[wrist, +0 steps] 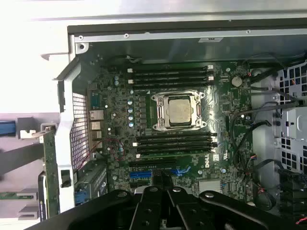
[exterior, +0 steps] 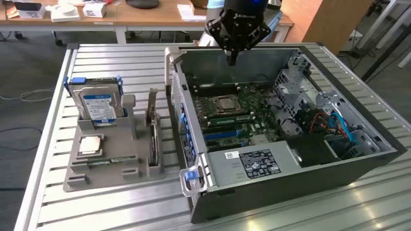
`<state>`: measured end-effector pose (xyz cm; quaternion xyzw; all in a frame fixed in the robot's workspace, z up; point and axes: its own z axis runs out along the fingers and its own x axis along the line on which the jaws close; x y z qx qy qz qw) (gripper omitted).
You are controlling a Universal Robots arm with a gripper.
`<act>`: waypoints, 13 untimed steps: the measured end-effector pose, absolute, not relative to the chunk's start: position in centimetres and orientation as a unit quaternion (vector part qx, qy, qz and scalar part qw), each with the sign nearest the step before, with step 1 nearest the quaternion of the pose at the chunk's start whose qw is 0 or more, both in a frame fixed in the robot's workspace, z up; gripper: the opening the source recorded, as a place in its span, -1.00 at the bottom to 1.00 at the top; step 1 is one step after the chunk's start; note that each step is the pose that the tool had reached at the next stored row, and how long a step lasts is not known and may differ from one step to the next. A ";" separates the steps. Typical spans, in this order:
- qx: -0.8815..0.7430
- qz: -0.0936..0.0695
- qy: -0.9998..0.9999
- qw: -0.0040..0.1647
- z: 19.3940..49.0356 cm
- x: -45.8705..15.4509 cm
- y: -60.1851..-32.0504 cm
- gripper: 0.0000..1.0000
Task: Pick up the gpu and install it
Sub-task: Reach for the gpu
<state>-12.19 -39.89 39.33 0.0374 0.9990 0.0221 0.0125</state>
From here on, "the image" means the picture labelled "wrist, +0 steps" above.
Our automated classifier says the red wire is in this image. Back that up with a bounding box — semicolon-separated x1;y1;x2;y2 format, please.
105;138;126;161

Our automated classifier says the green Dell motherboard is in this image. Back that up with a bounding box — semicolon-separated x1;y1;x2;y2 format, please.
87;61;255;207

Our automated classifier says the silver coin cell battery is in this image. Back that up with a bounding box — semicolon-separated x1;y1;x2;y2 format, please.
231;76;243;88

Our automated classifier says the blue expansion slot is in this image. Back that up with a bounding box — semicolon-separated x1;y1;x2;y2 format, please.
130;166;196;180

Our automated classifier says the perforated metal drive cage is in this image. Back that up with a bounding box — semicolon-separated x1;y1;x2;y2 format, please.
274;63;307;168

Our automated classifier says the black wire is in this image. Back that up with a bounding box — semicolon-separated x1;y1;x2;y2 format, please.
233;121;272;173
230;100;301;120

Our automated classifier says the CPU in metal socket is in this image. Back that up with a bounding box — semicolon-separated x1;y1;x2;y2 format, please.
151;92;208;132

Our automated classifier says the hard disk in blue carrier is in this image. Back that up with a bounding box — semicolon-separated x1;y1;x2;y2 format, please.
0;120;16;137

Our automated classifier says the grey parts rack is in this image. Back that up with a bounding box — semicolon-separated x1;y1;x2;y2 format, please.
0;112;60;219

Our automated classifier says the black expansion slot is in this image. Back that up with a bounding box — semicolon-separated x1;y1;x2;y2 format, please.
129;161;177;169

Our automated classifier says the open black PC case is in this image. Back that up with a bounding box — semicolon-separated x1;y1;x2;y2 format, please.
40;14;307;230

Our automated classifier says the silver chipset heat sink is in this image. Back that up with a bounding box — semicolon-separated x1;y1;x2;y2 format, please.
198;180;222;195

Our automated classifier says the installed silver CPU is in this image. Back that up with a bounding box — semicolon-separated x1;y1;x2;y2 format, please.
168;98;195;127

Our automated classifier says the black RAM slot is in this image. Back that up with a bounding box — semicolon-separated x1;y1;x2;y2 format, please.
138;145;218;152
138;135;218;141
133;64;215;71
133;75;215;82
132;140;214;147
127;69;209;77
127;79;209;88
135;150;214;159

